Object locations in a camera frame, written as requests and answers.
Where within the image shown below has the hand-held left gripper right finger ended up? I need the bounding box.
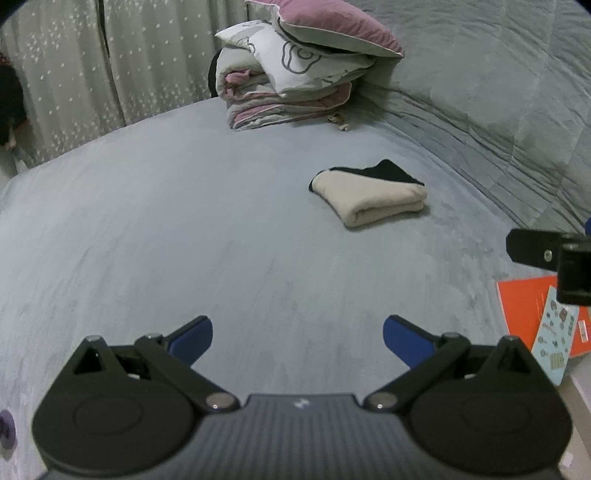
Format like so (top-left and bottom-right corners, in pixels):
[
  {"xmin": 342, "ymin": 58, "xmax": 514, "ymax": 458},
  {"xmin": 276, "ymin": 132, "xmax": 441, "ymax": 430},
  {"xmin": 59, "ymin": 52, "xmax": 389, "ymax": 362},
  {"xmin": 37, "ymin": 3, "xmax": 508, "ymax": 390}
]
[{"xmin": 363, "ymin": 315, "xmax": 536, "ymax": 412}]

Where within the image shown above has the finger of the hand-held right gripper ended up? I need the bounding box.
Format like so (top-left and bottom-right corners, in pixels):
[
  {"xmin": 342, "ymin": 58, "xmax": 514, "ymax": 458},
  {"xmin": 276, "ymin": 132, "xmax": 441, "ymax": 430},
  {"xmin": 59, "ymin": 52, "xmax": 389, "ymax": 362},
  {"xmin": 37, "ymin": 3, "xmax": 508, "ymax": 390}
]
[
  {"xmin": 505, "ymin": 227, "xmax": 561, "ymax": 268},
  {"xmin": 556, "ymin": 233, "xmax": 591, "ymax": 305}
]

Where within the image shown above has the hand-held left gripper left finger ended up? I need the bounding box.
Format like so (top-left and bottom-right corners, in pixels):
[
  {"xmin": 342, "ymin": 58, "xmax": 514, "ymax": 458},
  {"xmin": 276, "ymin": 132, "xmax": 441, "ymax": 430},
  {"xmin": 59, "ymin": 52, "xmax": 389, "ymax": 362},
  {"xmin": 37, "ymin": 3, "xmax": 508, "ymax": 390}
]
[{"xmin": 68, "ymin": 315, "xmax": 242, "ymax": 412}]

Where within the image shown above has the cream fleece garment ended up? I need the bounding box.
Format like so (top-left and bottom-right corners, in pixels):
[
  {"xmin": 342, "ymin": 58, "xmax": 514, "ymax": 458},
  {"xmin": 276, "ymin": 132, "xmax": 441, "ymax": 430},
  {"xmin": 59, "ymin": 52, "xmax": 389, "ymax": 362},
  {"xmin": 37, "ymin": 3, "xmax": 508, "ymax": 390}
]
[{"xmin": 308, "ymin": 168, "xmax": 428, "ymax": 228}]

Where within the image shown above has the orange book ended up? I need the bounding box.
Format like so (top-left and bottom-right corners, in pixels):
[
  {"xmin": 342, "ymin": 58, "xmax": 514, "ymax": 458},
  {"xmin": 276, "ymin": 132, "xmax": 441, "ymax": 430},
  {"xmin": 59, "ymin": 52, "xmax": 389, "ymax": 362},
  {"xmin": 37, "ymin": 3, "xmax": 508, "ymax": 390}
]
[{"xmin": 496, "ymin": 275, "xmax": 591, "ymax": 358}]

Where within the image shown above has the pale blue sticker sheet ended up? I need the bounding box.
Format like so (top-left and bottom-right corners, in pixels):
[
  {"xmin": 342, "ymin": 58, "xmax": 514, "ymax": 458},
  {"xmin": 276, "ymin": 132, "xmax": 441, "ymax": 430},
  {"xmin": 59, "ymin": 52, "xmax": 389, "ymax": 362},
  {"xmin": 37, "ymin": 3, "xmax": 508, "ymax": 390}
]
[{"xmin": 531, "ymin": 285, "xmax": 581, "ymax": 386}]

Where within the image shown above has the black cushion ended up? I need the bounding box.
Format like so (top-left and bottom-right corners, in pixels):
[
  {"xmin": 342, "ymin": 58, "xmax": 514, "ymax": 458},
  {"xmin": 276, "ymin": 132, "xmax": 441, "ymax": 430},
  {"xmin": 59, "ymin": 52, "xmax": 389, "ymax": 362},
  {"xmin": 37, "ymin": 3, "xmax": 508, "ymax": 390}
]
[{"xmin": 208, "ymin": 48, "xmax": 222, "ymax": 99}]

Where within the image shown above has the folded white pink quilt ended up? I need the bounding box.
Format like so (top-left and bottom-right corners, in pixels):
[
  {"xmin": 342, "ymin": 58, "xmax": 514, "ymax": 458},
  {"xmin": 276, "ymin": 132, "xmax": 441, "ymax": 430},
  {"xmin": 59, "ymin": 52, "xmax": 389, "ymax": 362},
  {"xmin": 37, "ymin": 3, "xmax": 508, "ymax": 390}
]
[{"xmin": 215, "ymin": 21, "xmax": 375, "ymax": 132}]

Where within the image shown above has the star-patterned grey curtain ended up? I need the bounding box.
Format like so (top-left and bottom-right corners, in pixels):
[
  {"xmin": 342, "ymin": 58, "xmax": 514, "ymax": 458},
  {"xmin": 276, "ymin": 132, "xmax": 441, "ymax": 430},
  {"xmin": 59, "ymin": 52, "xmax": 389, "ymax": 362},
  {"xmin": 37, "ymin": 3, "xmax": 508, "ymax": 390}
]
[{"xmin": 0, "ymin": 0, "xmax": 252, "ymax": 167}]

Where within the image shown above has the pink grey pillow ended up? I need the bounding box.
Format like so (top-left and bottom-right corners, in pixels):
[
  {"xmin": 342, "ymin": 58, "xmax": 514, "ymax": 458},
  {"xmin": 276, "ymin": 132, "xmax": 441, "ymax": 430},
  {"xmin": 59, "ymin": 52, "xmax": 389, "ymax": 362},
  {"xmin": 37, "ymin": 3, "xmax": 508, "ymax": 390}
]
[{"xmin": 244, "ymin": 0, "xmax": 406, "ymax": 59}]

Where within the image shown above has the hanging black jacket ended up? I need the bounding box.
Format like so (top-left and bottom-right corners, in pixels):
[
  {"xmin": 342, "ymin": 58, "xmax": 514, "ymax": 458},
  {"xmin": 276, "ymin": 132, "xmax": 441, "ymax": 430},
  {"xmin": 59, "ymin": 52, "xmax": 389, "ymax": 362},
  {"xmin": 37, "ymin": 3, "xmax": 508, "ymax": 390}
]
[{"xmin": 0, "ymin": 52, "xmax": 25, "ymax": 148}]

